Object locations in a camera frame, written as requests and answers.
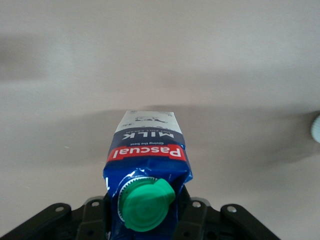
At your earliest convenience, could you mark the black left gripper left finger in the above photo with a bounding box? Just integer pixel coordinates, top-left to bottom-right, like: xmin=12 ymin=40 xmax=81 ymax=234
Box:
xmin=0 ymin=191 xmax=112 ymax=240

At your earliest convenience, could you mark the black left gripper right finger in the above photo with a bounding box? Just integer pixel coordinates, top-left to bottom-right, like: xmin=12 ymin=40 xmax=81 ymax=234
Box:
xmin=172 ymin=186 xmax=281 ymax=240

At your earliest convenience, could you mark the blue milk carton green cap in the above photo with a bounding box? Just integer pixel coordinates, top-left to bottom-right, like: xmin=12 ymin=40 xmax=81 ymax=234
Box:
xmin=102 ymin=109 xmax=194 ymax=240

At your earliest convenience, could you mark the small white ribbed cup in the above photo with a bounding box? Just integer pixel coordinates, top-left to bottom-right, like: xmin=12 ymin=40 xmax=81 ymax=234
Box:
xmin=310 ymin=116 xmax=320 ymax=144

